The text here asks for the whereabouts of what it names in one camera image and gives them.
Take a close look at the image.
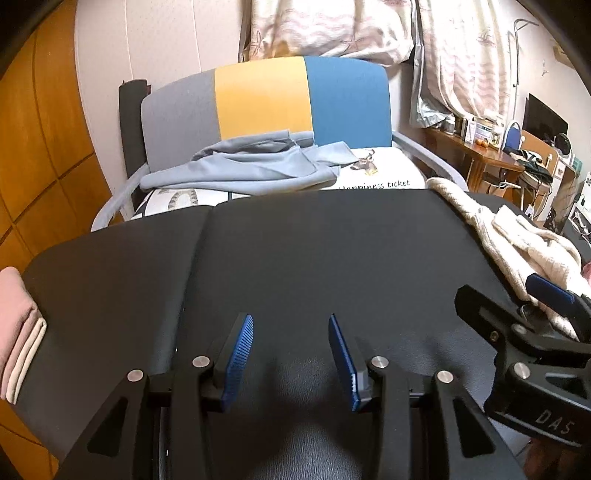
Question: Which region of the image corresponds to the grey yellow blue chair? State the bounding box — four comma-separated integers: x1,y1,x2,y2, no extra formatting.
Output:
91,57,468,230

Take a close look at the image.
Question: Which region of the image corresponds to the folded pink cloth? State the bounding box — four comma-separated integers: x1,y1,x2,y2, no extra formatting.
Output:
0,266,39,400

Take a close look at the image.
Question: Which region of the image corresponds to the wooden wardrobe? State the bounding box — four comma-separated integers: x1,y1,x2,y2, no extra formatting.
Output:
0,0,115,480

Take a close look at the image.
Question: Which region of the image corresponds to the wooden desk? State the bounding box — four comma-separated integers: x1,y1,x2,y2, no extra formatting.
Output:
423,128,524,193

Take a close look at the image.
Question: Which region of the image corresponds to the pink patterned curtain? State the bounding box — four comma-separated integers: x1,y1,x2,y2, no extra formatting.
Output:
243,0,511,121

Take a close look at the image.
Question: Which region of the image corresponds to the folded cream cloth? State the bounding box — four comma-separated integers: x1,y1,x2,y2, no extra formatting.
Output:
6,318,47,405

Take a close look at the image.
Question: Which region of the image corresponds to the white printed seat cushion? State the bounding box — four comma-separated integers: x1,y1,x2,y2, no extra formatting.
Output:
131,147,426,220

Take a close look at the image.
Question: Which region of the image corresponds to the black monitor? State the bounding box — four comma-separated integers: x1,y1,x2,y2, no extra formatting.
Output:
523,94,568,141

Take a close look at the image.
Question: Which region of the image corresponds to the grey blue garment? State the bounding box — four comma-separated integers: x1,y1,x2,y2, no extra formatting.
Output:
140,130,358,196

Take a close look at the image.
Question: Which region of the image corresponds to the black rolled mat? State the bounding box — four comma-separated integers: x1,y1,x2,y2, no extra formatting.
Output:
118,79,151,209

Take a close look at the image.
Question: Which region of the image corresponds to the cream knit sweater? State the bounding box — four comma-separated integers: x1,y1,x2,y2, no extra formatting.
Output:
426,177,590,340

